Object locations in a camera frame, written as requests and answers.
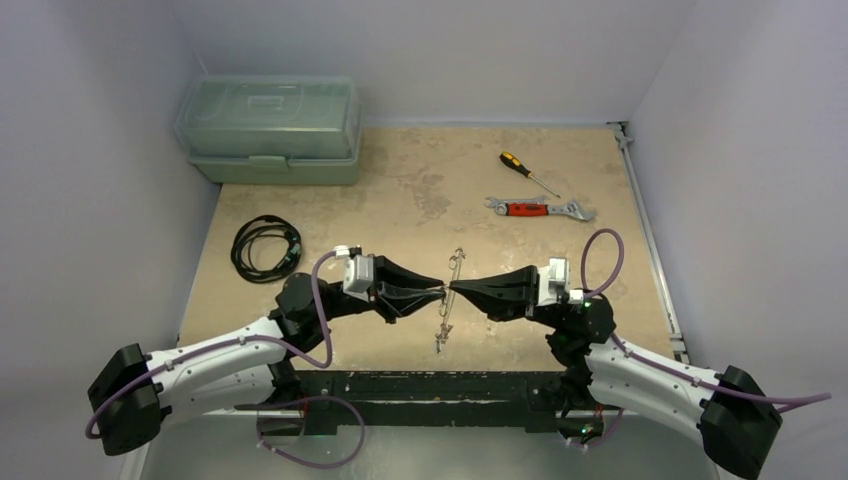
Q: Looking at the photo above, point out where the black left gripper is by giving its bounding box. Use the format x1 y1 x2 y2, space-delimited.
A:
315 253 445 324

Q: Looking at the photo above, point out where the perforated metal key plate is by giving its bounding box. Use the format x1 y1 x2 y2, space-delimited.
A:
435 247 466 355

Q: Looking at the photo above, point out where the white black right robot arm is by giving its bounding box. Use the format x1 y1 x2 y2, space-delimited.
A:
449 259 783 479

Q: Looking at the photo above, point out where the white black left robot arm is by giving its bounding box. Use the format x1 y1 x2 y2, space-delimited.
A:
85 249 445 456

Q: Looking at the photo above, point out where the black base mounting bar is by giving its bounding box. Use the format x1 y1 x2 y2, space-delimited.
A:
254 360 617 439

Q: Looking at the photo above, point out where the yellow black screwdriver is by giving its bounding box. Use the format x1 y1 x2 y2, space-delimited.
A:
499 151 561 198

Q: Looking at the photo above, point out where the green plastic toolbox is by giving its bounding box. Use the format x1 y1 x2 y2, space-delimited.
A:
175 75 364 186

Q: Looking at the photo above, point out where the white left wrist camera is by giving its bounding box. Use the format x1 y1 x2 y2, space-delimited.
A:
331 245 376 314

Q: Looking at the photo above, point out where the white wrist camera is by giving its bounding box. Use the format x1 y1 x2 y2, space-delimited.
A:
536 257 585 307
331 245 376 314

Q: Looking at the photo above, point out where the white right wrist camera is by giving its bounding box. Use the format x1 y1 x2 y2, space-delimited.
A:
536 257 585 307

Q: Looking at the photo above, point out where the red handled adjustable wrench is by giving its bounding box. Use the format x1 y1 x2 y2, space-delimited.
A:
484 195 596 222

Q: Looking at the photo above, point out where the coiled black cable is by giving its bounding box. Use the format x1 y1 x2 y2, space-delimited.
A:
229 213 303 285

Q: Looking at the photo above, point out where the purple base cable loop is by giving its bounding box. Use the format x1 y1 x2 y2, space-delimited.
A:
255 396 367 470

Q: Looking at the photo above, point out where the aluminium side rail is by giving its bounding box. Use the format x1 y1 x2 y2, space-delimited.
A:
606 121 690 364

